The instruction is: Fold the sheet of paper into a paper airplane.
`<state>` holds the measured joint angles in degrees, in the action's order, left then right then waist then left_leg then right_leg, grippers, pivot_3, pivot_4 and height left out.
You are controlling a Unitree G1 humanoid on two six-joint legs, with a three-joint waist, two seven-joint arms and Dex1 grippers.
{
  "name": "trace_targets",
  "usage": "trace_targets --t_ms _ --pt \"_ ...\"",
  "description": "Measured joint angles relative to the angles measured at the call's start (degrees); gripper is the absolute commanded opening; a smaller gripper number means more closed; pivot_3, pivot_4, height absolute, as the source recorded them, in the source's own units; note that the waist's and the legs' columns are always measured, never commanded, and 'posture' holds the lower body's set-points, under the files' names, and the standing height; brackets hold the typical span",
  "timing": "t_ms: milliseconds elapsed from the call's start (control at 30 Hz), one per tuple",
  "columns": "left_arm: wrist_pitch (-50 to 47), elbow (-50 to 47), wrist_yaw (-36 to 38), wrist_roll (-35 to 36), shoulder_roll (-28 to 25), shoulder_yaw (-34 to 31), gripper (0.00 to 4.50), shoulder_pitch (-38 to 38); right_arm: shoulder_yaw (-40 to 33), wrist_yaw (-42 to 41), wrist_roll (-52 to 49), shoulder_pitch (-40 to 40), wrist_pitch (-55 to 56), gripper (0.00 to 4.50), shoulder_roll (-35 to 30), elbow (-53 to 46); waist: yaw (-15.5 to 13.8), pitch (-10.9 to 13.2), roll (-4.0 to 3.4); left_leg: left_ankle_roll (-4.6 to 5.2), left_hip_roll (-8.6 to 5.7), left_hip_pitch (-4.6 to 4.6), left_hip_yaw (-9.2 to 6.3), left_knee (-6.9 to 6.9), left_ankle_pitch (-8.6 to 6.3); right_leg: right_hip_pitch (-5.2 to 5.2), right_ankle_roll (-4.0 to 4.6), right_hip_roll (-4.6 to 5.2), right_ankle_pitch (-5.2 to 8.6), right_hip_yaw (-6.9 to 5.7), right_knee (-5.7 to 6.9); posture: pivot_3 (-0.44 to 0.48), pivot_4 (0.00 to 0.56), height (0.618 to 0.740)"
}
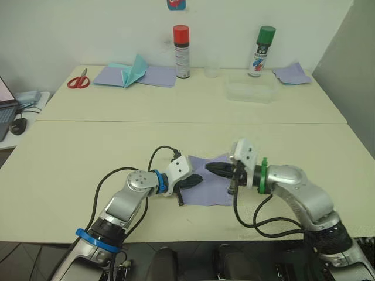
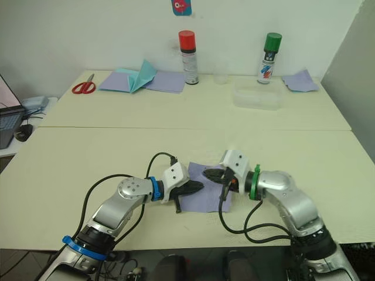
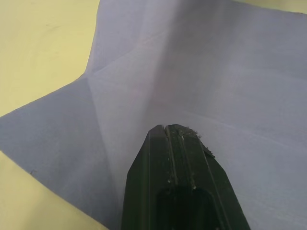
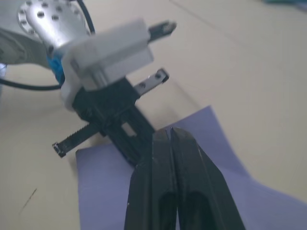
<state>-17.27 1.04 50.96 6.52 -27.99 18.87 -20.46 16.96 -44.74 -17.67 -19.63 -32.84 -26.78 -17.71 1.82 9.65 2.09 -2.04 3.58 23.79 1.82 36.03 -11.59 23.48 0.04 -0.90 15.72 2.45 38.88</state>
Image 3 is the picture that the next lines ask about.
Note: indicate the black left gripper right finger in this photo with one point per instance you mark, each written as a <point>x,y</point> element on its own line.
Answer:
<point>206,177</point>

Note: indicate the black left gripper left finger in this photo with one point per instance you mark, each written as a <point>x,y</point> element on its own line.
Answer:
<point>148,182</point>

